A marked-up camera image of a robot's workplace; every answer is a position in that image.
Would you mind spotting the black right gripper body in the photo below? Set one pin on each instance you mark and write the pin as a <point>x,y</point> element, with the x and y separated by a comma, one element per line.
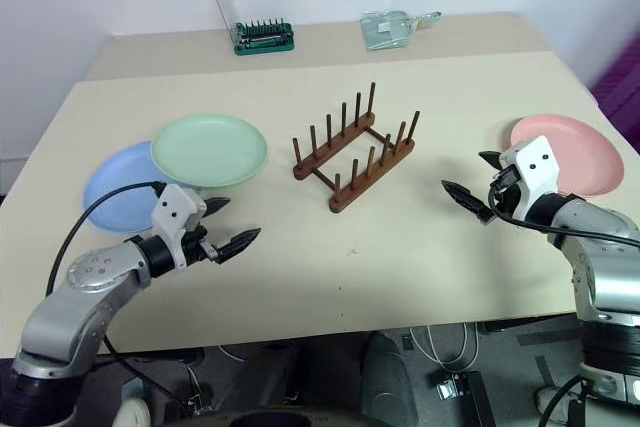
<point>506,192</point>

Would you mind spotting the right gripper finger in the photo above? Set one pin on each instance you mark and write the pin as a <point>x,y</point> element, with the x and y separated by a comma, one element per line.
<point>467,198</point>
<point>492,159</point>

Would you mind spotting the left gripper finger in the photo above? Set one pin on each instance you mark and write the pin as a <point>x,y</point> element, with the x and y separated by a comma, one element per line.
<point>239,243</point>
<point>217,205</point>

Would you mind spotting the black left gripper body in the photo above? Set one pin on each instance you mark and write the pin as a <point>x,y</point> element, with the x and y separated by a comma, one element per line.
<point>197,246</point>

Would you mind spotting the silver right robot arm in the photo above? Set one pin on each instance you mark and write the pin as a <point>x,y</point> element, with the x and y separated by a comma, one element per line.
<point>600,267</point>

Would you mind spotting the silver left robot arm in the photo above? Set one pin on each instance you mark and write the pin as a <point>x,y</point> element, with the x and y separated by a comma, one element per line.
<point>75,297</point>

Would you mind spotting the wooden dish rack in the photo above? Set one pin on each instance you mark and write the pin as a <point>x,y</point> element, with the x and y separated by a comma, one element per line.
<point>350,197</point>

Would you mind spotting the green plate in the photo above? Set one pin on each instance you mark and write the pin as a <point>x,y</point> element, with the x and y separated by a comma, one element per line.
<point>210,149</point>

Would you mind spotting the pink-red plate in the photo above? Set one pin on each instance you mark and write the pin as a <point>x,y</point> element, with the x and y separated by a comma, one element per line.
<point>585,152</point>

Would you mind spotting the blue plate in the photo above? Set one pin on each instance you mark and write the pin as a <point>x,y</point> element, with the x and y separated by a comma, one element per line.
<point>120,187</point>

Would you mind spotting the purple object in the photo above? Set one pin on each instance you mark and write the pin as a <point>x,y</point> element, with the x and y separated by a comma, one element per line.
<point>622,87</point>

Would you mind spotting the clear plastic bag with item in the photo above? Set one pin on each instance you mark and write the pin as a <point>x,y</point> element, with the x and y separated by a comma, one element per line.
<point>387,29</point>

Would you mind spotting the green screwdriver bit set case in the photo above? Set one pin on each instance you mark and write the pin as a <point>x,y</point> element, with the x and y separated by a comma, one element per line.
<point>264,39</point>

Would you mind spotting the white round wheel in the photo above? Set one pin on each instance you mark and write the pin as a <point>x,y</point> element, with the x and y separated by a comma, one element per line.
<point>131,413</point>

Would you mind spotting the black box with connector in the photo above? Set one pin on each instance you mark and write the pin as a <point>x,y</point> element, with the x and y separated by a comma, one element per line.
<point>462,394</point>

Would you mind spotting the dark rounded grey shape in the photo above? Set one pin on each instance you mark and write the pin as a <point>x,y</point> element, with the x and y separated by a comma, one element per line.
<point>387,382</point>

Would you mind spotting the white power strip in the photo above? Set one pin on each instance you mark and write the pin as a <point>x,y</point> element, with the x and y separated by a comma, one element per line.
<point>555,399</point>

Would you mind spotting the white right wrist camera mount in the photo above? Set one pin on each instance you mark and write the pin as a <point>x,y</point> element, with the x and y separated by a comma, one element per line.
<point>537,167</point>

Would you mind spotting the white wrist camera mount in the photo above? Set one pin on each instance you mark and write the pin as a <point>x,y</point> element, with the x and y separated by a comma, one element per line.
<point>537,167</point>
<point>172,207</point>

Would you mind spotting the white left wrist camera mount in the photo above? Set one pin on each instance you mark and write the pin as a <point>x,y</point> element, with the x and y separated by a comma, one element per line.
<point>172,207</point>

